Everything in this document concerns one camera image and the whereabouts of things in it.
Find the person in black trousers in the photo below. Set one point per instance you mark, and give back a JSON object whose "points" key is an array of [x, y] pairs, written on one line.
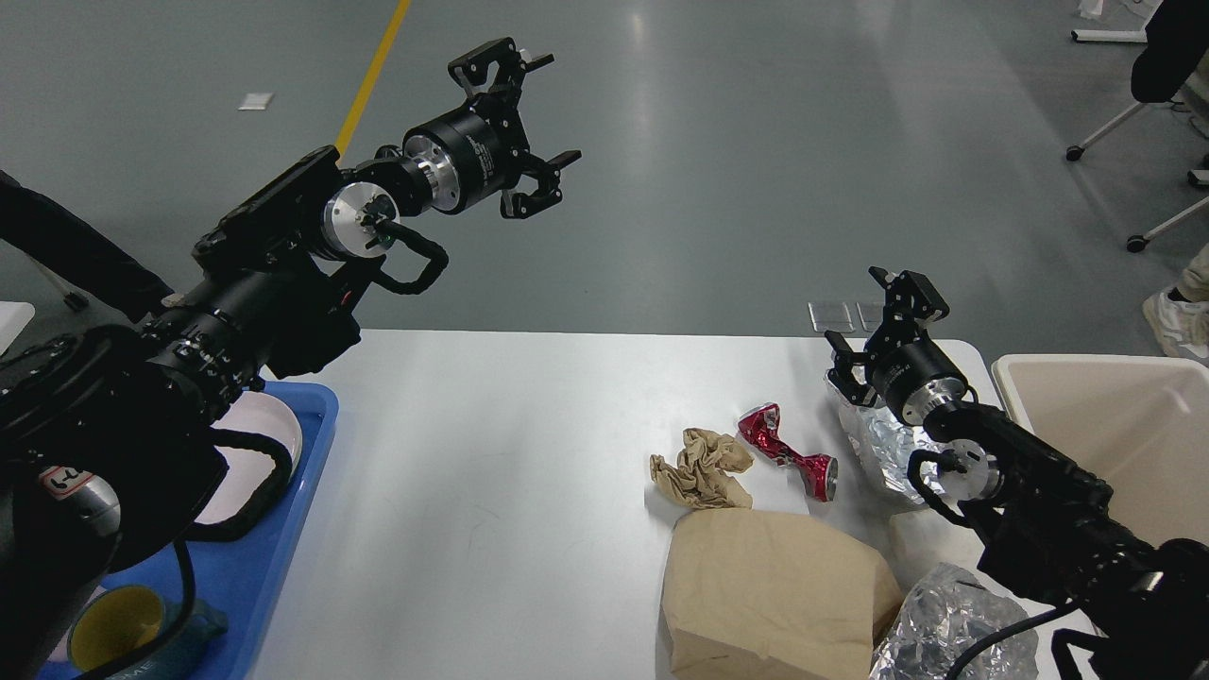
{"points": [[69, 247]]}

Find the blue plastic tray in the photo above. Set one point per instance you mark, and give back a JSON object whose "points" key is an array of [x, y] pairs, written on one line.
{"points": [[244, 578]]}

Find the person in beige trousers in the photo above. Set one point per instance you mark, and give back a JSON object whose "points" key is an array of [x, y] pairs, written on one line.
{"points": [[1178, 315]]}

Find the brown paper bag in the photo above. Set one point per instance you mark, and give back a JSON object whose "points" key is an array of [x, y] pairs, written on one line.
{"points": [[753, 594]]}

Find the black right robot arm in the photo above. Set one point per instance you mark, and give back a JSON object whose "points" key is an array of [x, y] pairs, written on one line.
{"points": [[1043, 521]]}

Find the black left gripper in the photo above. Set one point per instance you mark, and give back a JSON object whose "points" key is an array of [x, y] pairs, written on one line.
{"points": [[479, 150]]}

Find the beige plastic bin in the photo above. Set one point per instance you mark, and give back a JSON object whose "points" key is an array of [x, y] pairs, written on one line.
{"points": [[1140, 423]]}

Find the pink plastic plate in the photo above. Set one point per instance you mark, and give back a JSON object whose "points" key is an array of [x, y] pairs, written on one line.
{"points": [[257, 413]]}

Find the crushed red can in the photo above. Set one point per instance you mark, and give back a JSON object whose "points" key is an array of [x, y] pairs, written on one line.
{"points": [[760, 428]]}

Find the crumpled brown paper ball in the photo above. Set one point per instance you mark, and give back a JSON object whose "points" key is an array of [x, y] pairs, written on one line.
{"points": [[704, 474]]}

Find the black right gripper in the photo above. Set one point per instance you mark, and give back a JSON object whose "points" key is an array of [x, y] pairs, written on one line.
{"points": [[908, 371]]}

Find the crumpled foil ball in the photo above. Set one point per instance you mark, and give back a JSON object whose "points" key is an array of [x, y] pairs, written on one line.
{"points": [[946, 611]]}

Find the white crumpled tissue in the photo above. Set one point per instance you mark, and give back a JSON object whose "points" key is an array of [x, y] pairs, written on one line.
{"points": [[920, 540]]}

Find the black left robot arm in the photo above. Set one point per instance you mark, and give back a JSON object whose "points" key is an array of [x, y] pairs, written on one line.
{"points": [[110, 450]]}

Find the dark teal mug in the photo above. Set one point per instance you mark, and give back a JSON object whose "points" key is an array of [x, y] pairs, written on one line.
{"points": [[124, 619]]}

